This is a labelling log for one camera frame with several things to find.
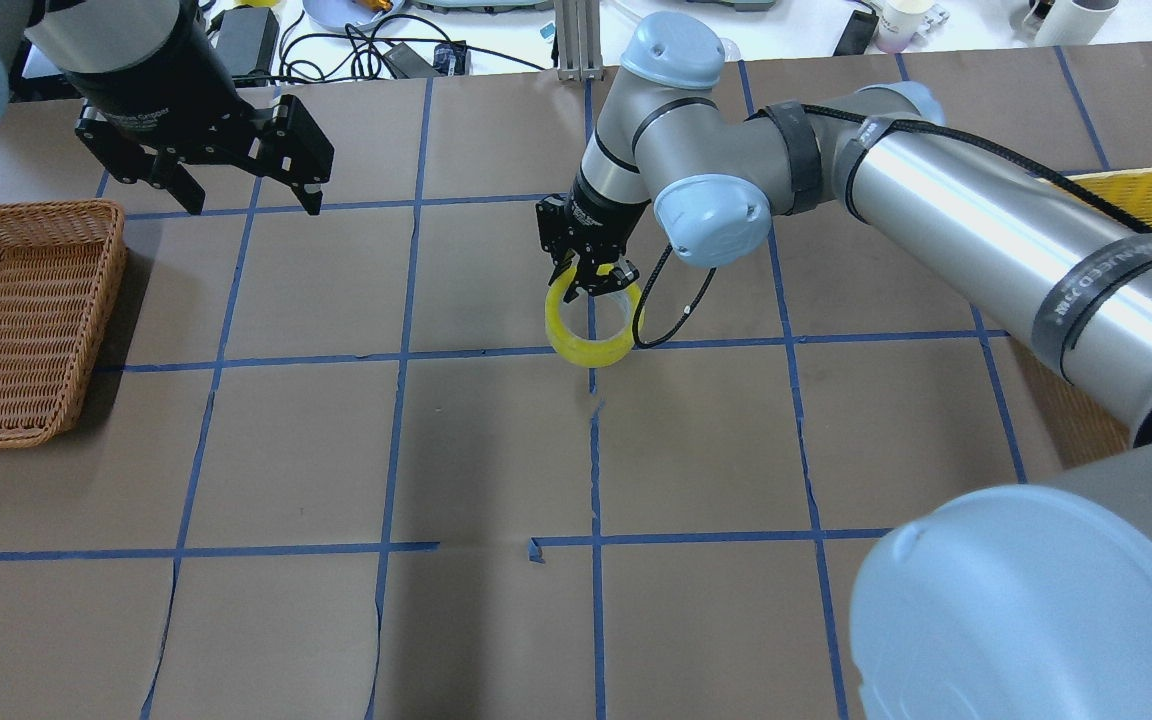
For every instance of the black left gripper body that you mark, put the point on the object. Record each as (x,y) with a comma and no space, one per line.
(158,88)

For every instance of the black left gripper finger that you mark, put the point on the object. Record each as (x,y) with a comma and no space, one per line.
(129,162)
(295,151)

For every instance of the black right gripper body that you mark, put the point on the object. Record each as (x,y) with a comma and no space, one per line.
(594,217)

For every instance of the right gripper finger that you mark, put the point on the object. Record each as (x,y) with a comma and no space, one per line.
(612,278)
(564,285)

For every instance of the yellow tape roll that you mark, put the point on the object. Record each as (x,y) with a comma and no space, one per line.
(574,336)

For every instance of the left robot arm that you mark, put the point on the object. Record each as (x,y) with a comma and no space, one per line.
(37,23)

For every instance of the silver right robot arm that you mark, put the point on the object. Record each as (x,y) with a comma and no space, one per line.
(394,503)

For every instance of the black power adapter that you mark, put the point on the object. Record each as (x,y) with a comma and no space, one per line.
(244,40)

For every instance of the blue plate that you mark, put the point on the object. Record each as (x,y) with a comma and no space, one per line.
(335,16)

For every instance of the brown wicker basket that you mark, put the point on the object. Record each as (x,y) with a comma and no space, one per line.
(61,266)

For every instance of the white paper cup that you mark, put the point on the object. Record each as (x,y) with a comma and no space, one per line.
(903,20)

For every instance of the aluminium frame post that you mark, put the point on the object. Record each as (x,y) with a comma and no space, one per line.
(578,41)

